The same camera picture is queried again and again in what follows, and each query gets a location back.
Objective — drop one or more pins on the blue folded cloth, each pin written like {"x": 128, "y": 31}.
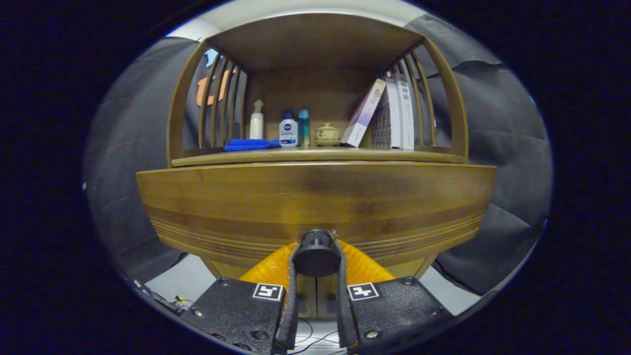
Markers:
{"x": 251, "y": 144}

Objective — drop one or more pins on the patterned cover book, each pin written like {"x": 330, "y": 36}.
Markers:
{"x": 382, "y": 121}

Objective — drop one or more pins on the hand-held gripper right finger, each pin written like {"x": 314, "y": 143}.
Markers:
{"x": 342, "y": 305}

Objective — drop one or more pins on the wooden drawer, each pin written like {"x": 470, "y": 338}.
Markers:
{"x": 315, "y": 197}

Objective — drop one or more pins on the wooden cabinet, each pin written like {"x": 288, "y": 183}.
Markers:
{"x": 320, "y": 88}

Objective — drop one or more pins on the purple cover book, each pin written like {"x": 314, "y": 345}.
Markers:
{"x": 364, "y": 113}

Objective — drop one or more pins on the teal bottle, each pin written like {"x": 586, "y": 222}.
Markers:
{"x": 304, "y": 128}

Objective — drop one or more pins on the beige lidded teacup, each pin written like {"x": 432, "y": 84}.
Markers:
{"x": 327, "y": 134}

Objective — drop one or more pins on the black drawer knob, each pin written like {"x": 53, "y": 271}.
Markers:
{"x": 316, "y": 254}

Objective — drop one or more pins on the wooden countertop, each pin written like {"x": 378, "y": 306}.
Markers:
{"x": 320, "y": 154}

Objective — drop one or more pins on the white lotion bottle blue cap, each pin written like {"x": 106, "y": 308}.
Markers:
{"x": 288, "y": 133}

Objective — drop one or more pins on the white pump bottle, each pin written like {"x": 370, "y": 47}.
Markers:
{"x": 256, "y": 125}

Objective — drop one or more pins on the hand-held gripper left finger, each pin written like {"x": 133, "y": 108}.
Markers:
{"x": 292, "y": 305}

